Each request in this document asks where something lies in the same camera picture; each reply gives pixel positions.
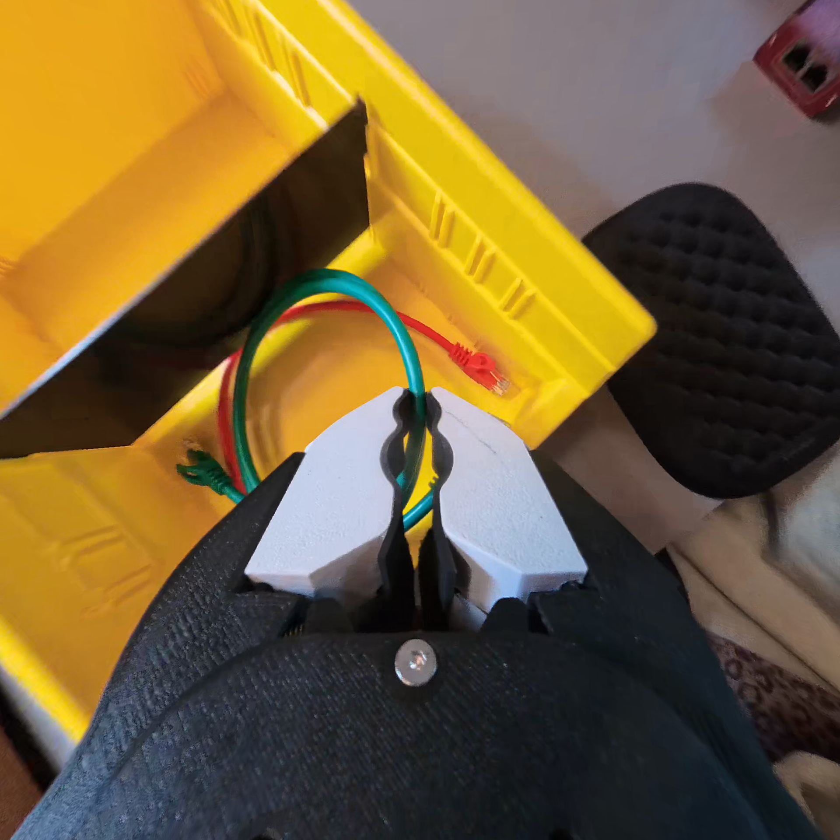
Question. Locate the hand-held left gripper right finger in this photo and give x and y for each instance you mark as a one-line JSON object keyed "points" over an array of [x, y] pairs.
{"points": [[505, 512]]}

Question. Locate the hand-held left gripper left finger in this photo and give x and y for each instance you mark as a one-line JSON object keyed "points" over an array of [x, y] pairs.
{"points": [[328, 505]]}

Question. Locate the yellow storage bin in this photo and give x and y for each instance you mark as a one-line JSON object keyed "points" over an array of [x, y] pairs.
{"points": [[98, 131]]}

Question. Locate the red ethernet splitter box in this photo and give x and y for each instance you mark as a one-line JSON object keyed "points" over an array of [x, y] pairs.
{"points": [[817, 105]]}

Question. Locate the grey desk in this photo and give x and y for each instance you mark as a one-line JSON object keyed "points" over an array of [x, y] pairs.
{"points": [[525, 98]]}

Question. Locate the black bin divider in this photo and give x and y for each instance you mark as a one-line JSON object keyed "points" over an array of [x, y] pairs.
{"points": [[197, 315]]}

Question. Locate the person's grey sweatshirt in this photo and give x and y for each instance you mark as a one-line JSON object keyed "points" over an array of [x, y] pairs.
{"points": [[754, 558]]}

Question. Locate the black dimpled wrist pad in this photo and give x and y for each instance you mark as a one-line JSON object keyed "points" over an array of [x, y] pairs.
{"points": [[722, 341]]}

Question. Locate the person's patterned pants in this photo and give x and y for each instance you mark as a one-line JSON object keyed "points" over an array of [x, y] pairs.
{"points": [[774, 695]]}

